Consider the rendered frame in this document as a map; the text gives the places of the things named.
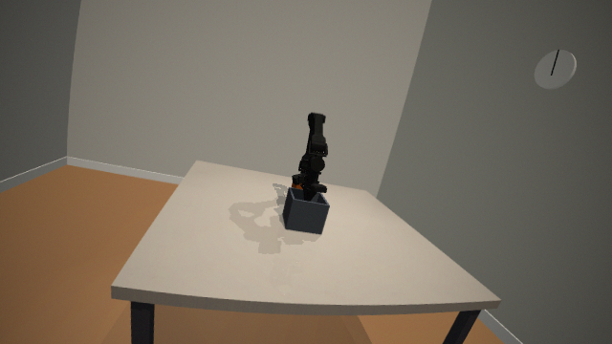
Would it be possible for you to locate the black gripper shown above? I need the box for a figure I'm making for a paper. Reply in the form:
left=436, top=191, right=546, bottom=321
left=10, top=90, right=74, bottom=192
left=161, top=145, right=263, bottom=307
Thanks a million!
left=300, top=167, right=327, bottom=202

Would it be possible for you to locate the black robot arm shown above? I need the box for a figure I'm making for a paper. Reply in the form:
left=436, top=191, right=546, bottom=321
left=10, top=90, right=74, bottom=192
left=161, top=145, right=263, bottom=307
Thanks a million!
left=292, top=113, right=328, bottom=185

